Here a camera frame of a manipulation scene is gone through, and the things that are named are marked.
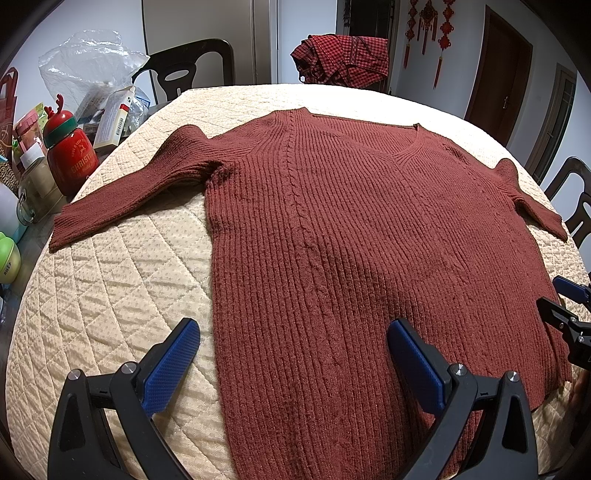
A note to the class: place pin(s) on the red gift bag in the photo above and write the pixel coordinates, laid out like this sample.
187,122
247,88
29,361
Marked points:
8,101

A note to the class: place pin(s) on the rust red knit sweater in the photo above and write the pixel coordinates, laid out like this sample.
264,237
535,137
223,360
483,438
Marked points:
324,230

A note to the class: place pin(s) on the green frog container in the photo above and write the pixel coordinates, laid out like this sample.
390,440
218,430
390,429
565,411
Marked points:
10,260

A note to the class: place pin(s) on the dark wooden door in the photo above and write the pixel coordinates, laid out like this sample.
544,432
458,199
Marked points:
502,78

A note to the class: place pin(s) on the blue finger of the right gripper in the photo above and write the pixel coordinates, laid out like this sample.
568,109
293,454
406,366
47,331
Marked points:
575,333
577,293

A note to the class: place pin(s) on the white medicine box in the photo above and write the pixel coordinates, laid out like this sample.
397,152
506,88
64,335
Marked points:
112,121

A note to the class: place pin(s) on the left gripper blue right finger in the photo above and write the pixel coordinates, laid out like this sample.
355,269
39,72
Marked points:
504,445

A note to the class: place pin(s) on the red reindeer thermos bottle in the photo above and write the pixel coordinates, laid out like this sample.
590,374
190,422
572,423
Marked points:
70,153

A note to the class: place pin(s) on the clear plastic bag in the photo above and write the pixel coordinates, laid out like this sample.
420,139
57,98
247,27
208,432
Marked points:
87,68

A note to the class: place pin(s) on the pink green snack packet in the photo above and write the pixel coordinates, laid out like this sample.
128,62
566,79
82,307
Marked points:
29,129

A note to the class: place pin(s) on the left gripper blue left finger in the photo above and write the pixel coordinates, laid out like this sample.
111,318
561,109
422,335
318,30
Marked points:
82,445

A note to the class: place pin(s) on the glass jar white lid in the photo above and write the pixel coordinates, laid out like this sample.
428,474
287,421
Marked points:
38,193

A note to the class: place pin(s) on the red black checkered cloth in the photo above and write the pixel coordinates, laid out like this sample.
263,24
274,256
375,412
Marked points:
357,62

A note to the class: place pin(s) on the red chinese knot decorations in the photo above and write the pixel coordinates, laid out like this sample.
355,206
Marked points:
428,24

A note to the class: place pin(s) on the black chair behind table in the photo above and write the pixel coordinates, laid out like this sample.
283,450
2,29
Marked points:
176,67

